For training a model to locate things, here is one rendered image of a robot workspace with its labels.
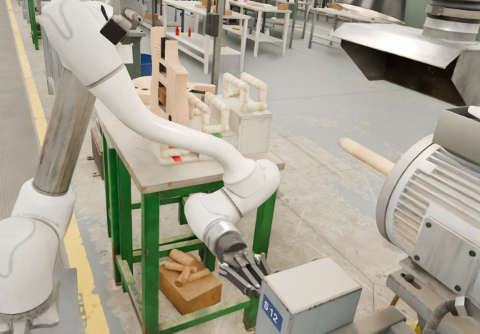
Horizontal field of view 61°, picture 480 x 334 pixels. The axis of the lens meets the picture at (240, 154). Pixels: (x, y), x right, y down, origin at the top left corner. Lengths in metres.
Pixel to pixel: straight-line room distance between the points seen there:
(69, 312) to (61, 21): 0.79
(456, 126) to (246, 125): 0.98
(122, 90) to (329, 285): 0.60
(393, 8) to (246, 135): 0.94
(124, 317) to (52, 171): 1.16
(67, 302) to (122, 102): 0.64
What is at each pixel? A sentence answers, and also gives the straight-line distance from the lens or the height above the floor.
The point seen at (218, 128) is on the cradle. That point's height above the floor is 1.05.
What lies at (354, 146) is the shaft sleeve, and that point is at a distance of 1.00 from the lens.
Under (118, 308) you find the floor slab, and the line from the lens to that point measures 2.28.
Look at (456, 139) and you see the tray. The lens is 0.75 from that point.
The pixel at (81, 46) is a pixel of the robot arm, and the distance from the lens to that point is 0.93.
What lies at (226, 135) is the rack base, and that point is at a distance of 1.57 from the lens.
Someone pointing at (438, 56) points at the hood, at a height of 1.51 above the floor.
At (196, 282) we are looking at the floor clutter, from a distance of 2.20.
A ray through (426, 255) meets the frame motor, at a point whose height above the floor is 1.22.
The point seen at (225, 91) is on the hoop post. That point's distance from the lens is 1.74.
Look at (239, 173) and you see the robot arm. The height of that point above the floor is 1.12.
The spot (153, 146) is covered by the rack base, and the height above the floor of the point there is 0.94.
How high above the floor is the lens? 1.63
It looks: 25 degrees down
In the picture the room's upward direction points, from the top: 6 degrees clockwise
